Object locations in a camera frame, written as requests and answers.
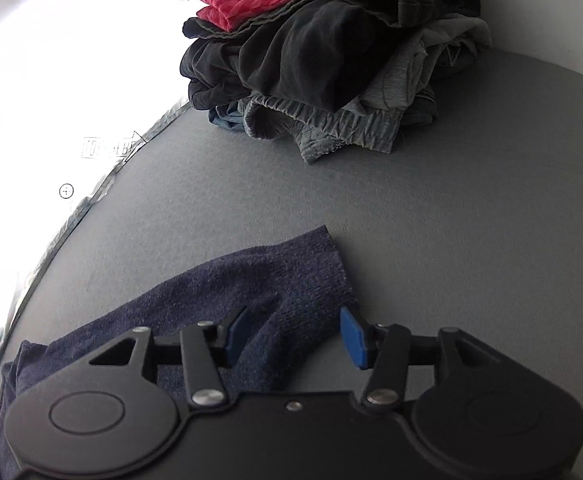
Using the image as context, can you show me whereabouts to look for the navy blue knit sweater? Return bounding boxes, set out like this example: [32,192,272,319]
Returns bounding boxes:
[0,226,357,479]

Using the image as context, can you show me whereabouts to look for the printed white plastic window sheet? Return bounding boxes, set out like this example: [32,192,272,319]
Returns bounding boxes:
[0,0,202,344]

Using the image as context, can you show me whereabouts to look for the black garment on pile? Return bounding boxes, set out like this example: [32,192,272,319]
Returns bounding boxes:
[180,0,481,112]

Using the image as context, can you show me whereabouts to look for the grey shorts on pile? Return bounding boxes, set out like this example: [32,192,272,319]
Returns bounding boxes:
[238,14,492,164]

